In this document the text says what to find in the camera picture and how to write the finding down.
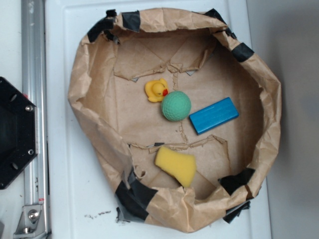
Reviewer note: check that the yellow rubber duck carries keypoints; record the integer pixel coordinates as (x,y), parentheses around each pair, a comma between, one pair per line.
(156,90)

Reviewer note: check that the green foam ball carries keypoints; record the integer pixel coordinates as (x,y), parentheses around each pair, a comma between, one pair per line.
(176,106)

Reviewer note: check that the yellow sponge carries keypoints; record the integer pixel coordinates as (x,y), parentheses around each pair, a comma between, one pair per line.
(181,166)

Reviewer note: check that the blue wooden block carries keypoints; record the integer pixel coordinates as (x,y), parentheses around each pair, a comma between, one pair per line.
(213,115)

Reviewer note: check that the brown paper-lined bin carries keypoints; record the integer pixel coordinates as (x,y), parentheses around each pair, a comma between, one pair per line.
(196,53)

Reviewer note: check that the white tray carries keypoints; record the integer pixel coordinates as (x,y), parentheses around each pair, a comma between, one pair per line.
(81,202)

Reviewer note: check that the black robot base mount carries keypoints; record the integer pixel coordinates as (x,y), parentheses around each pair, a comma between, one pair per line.
(18,142)

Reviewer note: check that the aluminium frame rail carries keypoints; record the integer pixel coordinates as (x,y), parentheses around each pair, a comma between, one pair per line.
(35,218)

